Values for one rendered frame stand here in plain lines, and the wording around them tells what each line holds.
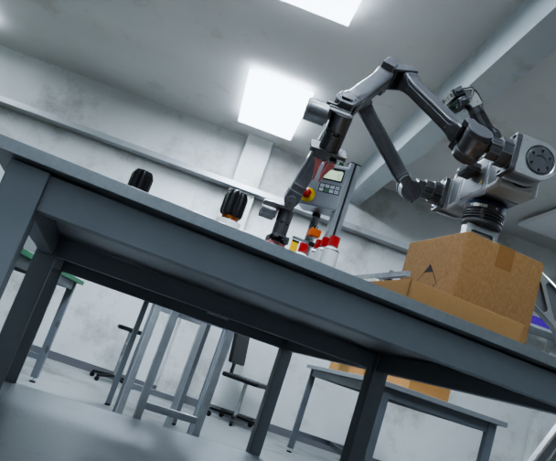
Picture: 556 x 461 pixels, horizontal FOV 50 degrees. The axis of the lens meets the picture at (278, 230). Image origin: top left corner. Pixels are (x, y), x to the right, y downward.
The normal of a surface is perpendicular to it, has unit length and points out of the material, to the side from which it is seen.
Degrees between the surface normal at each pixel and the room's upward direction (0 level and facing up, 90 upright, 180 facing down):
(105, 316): 90
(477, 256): 90
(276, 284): 90
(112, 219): 90
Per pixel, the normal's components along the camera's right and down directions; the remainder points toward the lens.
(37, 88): 0.14, -0.18
